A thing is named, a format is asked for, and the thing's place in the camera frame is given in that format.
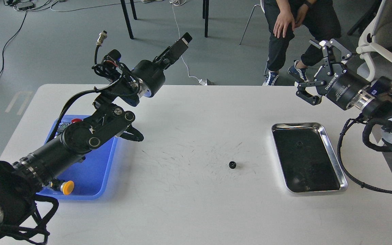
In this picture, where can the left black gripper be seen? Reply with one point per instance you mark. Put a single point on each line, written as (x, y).
(151, 75)

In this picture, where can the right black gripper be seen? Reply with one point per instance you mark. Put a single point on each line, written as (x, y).
(344, 88)

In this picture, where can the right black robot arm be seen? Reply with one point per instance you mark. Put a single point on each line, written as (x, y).
(374, 102)

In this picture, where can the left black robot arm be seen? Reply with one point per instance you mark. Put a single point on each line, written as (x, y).
(24, 213)

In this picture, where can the silver metal tray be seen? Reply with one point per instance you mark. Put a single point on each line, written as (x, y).
(313, 168)

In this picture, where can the blue plastic tray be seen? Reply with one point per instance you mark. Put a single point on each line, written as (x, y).
(90, 177)

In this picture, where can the person's left hand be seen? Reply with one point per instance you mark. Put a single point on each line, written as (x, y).
(301, 14)

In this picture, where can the person's right hand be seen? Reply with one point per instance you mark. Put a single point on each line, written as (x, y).
(285, 21)

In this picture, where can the black table legs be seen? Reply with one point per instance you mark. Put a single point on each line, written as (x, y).
(205, 16)

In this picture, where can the red push button switch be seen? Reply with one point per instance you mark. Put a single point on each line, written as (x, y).
(75, 120)

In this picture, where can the yellow push button switch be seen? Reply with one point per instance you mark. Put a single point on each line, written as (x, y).
(63, 186)

